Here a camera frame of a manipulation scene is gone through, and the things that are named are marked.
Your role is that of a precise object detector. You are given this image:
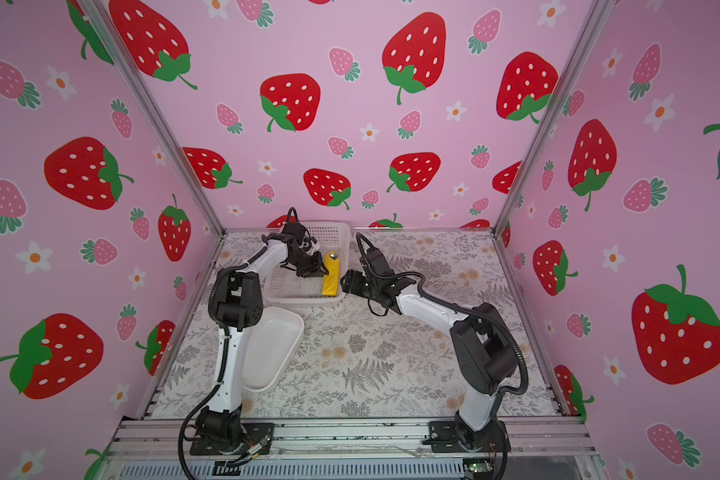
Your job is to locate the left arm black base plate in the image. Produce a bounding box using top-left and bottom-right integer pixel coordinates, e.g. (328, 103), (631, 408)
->
(189, 422), (275, 456)

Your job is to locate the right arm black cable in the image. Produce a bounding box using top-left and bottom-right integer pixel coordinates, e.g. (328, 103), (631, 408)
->
(355, 232), (529, 397)

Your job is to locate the white oval ceramic tray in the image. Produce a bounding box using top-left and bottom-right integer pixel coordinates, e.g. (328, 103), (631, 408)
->
(241, 306), (305, 394)

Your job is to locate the yellow paper napkin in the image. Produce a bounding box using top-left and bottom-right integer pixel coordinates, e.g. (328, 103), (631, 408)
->
(321, 251), (340, 297)

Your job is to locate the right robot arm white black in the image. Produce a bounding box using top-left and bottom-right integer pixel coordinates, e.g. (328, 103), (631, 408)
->
(341, 247), (529, 451)

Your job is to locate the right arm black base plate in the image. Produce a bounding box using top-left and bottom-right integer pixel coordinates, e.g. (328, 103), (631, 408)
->
(422, 419), (511, 453)

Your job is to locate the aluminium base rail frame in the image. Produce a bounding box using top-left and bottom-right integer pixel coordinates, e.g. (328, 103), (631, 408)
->
(91, 417), (608, 479)

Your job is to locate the white plastic perforated basket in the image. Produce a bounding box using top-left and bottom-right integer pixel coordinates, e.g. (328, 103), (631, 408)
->
(262, 221), (350, 308)

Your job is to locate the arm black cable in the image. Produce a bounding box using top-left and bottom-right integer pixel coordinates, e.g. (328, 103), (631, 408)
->
(176, 206), (301, 480)
(355, 232), (529, 397)

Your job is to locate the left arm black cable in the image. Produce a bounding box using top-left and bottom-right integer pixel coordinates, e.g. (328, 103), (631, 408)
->
(176, 206), (301, 480)

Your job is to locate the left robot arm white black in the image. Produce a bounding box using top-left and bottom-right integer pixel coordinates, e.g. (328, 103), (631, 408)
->
(183, 218), (328, 453)

